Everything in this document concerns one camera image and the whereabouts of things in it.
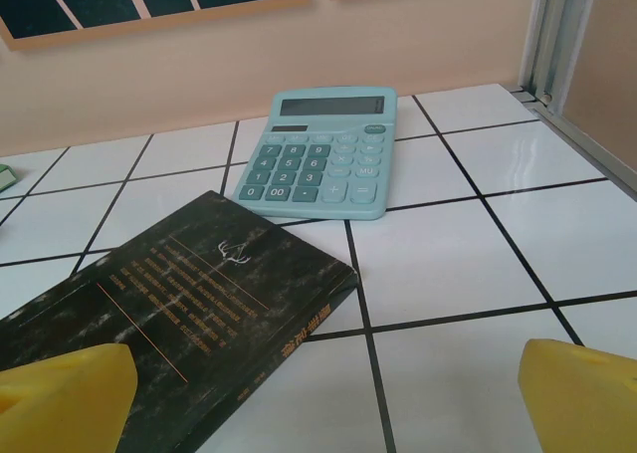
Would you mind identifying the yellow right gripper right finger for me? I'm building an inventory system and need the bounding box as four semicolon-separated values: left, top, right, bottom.
517;338;637;453

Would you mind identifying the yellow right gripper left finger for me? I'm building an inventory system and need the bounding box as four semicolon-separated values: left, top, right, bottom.
0;342;139;453

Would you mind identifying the black hardcover book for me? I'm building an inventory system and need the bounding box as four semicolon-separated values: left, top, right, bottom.
0;189;359;453

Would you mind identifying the teal desk calculator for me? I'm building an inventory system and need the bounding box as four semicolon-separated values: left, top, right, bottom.
223;85;399;221

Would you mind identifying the aluminium frame post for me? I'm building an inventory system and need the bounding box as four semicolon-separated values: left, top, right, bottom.
517;0;637;198

